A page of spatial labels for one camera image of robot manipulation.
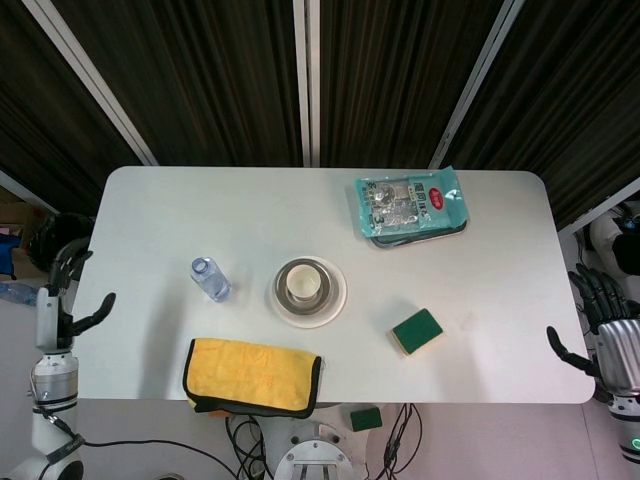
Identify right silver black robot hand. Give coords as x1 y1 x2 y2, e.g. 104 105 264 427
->
545 263 640 396

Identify yellow cloth with black trim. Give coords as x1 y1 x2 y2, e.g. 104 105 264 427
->
181 338 324 420

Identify teal dishcloth package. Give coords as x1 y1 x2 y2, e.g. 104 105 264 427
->
353 164 471 240

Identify white machine with black parts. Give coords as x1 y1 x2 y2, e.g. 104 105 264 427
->
582 199 640 276

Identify black trash bin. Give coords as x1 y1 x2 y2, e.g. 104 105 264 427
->
27 212 96 276

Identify white paper cup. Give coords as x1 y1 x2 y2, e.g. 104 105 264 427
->
285 264 322 304

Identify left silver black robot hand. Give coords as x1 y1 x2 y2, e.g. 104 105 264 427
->
34 237 117 354

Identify small green sponge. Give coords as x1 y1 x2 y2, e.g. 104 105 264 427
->
349 407 384 432

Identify white partition frame post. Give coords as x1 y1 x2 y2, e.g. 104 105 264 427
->
427 0 526 171
292 0 321 168
22 0 159 166

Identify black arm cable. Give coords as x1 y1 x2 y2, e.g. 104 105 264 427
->
47 414 281 480

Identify plastic bottle with blue label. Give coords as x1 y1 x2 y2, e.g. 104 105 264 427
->
0 280 46 307

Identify white round plate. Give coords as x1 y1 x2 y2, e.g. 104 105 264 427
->
269 259 348 330

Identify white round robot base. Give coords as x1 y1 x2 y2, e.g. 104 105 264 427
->
273 419 369 480

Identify small clear plastic bottle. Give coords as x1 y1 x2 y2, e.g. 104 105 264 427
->
189 256 232 304

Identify green and yellow sponge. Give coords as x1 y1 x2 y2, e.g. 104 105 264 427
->
387 308 445 358

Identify black floor cable bundle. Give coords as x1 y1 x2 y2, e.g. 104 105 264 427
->
382 402 424 480

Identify stainless steel bowl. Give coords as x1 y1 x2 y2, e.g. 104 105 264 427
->
273 255 335 314

